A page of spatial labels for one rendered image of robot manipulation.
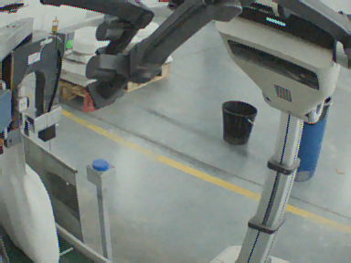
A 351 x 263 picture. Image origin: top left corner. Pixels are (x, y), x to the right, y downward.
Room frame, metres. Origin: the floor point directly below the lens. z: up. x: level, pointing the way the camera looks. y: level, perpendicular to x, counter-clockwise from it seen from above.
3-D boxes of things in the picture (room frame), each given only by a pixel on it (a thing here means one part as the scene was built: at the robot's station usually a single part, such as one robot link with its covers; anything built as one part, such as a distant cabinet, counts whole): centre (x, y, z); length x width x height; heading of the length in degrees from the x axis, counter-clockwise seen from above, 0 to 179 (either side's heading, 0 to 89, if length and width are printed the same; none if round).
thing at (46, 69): (1.33, 0.58, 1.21); 0.30 x 0.25 x 0.30; 56
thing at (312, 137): (3.02, -0.95, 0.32); 0.51 x 0.48 x 0.65; 146
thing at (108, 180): (1.40, 0.24, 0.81); 0.08 x 0.08 x 0.06; 56
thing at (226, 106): (3.46, -0.47, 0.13); 0.30 x 0.30 x 0.26
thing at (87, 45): (4.12, 0.75, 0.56); 0.66 x 0.42 x 0.15; 146
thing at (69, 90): (4.48, 0.77, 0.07); 1.20 x 0.82 x 0.14; 148
